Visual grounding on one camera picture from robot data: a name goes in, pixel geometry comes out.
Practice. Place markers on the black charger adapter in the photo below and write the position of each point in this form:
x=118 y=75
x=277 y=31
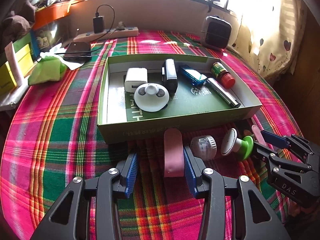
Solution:
x=98 y=24

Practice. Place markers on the heart pattern curtain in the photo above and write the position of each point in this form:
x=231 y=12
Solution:
x=269 y=35

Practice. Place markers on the white power bank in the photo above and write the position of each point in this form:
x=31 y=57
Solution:
x=134 y=78

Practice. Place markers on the white green spool toy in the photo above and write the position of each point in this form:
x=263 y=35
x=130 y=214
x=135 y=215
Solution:
x=232 y=144

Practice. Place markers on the green cardboard box tray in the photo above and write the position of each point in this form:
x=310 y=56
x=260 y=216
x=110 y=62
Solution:
x=189 y=109

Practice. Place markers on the black smartphone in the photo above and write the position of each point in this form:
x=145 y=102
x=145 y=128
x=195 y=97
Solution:
x=78 y=51

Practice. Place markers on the blue white small device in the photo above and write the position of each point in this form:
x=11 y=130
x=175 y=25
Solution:
x=196 y=78

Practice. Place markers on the white power strip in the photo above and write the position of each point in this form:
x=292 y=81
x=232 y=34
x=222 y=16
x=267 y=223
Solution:
x=113 y=33

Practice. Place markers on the white round capped jar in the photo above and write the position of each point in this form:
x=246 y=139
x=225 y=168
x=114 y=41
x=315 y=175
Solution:
x=204 y=147

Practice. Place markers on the white panda suction hook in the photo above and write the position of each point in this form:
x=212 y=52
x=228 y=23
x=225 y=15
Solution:
x=151 y=97

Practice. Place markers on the small pink clip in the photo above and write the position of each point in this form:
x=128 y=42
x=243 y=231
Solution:
x=258 y=136

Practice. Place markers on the brown patterned cloth bag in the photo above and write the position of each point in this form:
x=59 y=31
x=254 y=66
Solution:
x=16 y=26

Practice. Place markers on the green cloth pouch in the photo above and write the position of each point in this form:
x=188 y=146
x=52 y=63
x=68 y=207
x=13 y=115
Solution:
x=47 y=69

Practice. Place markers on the white tissue paper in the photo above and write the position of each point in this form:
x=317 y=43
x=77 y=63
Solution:
x=53 y=54

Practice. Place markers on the silver black lighter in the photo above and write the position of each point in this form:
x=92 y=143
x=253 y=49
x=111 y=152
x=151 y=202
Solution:
x=227 y=97

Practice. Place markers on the small space heater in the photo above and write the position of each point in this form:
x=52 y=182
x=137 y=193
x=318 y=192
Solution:
x=215 y=33

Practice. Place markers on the pink clip long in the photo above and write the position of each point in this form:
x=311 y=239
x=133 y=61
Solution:
x=173 y=153

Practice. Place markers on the orange planter box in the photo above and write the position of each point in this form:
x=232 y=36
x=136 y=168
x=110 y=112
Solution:
x=50 y=14

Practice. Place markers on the yellow green box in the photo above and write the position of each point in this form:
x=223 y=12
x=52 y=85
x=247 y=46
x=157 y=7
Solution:
x=27 y=51

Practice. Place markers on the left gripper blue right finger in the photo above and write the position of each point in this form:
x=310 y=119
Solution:
x=189 y=175

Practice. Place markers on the white plug on strip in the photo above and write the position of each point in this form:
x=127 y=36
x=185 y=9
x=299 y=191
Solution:
x=120 y=26

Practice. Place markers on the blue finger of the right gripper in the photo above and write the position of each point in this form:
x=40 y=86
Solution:
x=263 y=153
x=275 y=140

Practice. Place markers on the black rectangular remote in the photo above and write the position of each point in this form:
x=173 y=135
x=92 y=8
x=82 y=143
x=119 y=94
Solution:
x=169 y=76

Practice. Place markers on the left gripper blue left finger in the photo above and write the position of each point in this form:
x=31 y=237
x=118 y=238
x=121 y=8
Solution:
x=131 y=175

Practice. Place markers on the white tube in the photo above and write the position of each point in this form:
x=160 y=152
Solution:
x=13 y=63

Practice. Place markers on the red capped bottle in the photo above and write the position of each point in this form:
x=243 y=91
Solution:
x=222 y=75

